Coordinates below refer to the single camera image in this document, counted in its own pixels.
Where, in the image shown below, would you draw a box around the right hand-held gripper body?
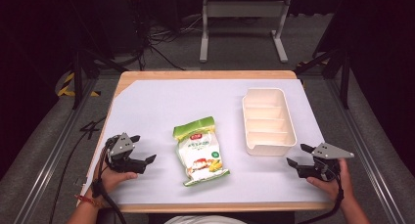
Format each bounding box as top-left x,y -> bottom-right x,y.
297,142 -> 355,182

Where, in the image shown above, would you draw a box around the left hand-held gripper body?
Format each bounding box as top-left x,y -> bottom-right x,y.
104,132 -> 148,175

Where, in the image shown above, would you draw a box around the person's right hand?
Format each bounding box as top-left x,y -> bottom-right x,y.
306,157 -> 355,204

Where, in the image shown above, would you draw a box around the person's left hand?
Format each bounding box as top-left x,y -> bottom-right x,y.
87,163 -> 139,202

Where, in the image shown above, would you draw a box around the white divided plastic bin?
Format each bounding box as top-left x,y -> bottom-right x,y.
241,87 -> 299,157

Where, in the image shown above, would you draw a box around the white table mat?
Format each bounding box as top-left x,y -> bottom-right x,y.
80,78 -> 331,206

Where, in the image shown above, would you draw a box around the green and white snack bag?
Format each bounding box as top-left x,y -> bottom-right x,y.
172,115 -> 231,188

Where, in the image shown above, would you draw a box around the person's light clothing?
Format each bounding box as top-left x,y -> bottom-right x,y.
163,214 -> 248,224

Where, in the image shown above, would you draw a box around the black metal stand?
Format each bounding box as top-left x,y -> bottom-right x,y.
294,46 -> 353,111
60,44 -> 129,112

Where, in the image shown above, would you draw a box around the yellow and black hazard tape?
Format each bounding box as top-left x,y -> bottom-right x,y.
57,71 -> 102,98

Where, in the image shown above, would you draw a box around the white metal stand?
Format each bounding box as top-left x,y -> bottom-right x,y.
199,0 -> 293,64

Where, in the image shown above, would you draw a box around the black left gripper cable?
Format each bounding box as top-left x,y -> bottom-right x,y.
91,179 -> 127,224

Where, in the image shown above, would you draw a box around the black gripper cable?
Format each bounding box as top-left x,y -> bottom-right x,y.
298,178 -> 346,224
91,179 -> 127,224

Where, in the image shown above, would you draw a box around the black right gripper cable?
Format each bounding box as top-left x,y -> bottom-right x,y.
298,178 -> 346,224

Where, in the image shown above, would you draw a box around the aluminium floor rail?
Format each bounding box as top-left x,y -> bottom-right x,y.
12,76 -> 101,224
324,76 -> 407,224

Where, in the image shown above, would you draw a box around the red bracelet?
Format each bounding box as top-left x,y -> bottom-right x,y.
74,194 -> 100,208

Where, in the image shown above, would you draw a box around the black floor cables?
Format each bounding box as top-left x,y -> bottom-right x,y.
128,2 -> 205,71

